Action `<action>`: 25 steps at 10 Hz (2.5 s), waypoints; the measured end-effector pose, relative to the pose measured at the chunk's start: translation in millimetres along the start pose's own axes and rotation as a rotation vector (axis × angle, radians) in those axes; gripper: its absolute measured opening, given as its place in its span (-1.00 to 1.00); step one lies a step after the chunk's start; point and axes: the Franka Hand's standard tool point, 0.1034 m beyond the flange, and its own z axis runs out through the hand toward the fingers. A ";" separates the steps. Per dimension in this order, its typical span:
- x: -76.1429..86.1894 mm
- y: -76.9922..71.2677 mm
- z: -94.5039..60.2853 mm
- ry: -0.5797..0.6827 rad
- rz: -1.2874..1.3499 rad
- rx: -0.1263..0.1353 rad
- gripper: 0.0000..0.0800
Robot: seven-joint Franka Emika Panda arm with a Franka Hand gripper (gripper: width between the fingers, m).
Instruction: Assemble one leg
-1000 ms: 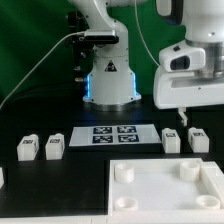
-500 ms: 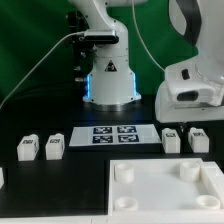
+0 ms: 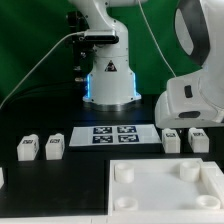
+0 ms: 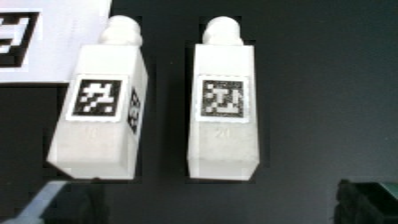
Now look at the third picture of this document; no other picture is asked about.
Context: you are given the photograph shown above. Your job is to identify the white block left edge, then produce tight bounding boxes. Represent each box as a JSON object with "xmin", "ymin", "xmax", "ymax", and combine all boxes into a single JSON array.
[{"xmin": 0, "ymin": 167, "xmax": 4, "ymax": 189}]

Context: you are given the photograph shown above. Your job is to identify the black camera on stand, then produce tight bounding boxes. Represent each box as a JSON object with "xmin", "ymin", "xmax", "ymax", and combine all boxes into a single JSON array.
[{"xmin": 66, "ymin": 11, "xmax": 119, "ymax": 83}]

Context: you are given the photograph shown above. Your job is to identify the white front edge rail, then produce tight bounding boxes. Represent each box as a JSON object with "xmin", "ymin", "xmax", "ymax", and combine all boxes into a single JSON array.
[{"xmin": 0, "ymin": 216, "xmax": 224, "ymax": 224}]

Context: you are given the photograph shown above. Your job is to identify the white camera cable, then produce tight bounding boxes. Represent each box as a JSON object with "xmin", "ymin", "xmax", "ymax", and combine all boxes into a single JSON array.
[{"xmin": 0, "ymin": 31, "xmax": 86, "ymax": 110}]

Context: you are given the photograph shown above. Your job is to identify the white marker sheet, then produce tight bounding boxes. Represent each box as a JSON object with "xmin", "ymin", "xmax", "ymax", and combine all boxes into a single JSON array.
[{"xmin": 69, "ymin": 124, "xmax": 161, "ymax": 147}]

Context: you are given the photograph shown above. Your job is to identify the white square table top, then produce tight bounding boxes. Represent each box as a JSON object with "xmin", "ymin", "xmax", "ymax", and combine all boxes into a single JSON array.
[{"xmin": 108, "ymin": 158, "xmax": 224, "ymax": 220}]

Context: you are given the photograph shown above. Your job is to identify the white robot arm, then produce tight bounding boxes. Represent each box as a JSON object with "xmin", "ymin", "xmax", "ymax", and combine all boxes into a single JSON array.
[{"xmin": 68, "ymin": 0, "xmax": 224, "ymax": 128}]

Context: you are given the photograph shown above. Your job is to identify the white obstacle wall right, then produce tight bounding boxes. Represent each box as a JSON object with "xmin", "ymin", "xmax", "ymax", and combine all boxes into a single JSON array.
[{"xmin": 200, "ymin": 162, "xmax": 224, "ymax": 209}]

